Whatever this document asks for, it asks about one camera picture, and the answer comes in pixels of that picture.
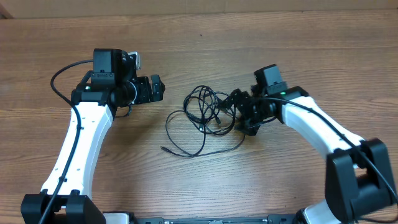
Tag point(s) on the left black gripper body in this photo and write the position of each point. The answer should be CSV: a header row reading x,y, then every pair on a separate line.
x,y
142,93

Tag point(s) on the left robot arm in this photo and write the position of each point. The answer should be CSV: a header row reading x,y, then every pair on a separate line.
x,y
66,196

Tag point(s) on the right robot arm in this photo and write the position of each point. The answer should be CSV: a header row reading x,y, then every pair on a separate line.
x,y
359,178

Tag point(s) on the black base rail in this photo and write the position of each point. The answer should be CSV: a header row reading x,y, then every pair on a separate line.
x,y
214,220

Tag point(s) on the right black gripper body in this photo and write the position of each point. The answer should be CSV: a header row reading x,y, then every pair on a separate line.
x,y
254,112

